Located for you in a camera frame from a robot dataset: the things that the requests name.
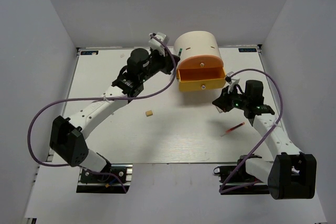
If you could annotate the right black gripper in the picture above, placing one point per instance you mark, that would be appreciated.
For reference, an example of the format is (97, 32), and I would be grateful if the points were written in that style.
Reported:
(221, 102)

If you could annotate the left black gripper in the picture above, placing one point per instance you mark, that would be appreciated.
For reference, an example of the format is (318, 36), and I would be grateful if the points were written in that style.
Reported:
(168, 63)

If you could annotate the yellow drawer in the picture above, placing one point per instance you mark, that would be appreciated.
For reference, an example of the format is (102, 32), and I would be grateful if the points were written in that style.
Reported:
(200, 79)

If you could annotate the orange top drawer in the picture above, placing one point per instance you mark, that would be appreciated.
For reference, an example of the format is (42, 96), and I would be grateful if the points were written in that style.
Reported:
(202, 61)

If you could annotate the red ink pen refill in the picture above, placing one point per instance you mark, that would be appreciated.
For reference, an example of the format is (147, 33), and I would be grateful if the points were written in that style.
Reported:
(233, 128)

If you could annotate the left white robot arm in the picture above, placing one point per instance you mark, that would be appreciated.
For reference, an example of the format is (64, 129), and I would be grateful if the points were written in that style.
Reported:
(68, 135)

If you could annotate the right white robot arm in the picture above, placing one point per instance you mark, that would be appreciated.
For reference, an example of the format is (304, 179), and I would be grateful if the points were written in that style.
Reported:
(291, 174)

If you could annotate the grey eraser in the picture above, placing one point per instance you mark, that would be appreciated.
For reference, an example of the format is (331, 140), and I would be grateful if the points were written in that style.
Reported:
(219, 110)

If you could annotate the round beige drawer organizer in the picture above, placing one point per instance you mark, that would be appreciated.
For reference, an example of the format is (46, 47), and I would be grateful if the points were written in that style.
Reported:
(196, 43)

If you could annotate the tan eraser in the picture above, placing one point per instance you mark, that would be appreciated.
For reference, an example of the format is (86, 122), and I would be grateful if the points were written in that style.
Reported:
(149, 113)

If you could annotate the right blue table label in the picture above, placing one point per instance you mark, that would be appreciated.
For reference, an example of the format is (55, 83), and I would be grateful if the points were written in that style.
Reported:
(247, 50)

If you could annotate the blue table label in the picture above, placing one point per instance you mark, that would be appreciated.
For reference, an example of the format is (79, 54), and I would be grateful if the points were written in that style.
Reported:
(247, 50)
(89, 52)

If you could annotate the left blue table label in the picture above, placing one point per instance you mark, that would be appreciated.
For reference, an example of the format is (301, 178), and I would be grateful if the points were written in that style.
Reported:
(89, 52)

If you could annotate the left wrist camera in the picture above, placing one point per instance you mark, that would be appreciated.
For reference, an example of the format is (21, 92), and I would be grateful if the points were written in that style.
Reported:
(158, 41)

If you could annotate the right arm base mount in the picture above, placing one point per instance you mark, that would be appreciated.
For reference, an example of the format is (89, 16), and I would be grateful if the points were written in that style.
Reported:
(239, 178)

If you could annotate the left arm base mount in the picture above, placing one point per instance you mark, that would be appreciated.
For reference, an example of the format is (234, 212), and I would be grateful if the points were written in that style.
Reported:
(116, 181)

